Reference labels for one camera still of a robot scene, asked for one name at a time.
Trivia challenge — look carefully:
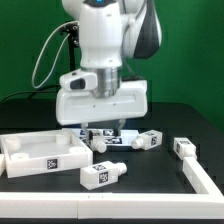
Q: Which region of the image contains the white L-shaped fence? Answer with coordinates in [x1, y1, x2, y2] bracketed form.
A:
[0, 157, 224, 219]

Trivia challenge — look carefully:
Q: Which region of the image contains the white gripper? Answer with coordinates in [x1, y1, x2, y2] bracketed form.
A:
[56, 80, 148, 138]

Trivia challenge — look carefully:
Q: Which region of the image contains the black camera on stand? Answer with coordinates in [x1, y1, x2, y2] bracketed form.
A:
[59, 21, 79, 71]

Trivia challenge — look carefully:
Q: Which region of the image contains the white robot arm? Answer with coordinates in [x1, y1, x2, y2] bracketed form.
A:
[56, 0, 162, 126]

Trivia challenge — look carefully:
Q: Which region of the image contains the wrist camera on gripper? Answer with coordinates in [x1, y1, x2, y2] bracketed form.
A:
[59, 69, 98, 92]

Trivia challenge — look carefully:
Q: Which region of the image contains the white square tabletop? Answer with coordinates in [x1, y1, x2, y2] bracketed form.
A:
[0, 129, 93, 178]

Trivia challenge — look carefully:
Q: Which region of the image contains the grey looped cable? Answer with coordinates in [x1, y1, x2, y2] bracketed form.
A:
[31, 21, 78, 90]

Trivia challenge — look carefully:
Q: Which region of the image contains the black cable on table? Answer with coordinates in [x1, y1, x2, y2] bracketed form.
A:
[0, 83, 63, 104]

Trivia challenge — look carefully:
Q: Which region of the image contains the white sheet with markers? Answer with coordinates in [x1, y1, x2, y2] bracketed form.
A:
[69, 128, 139, 146]

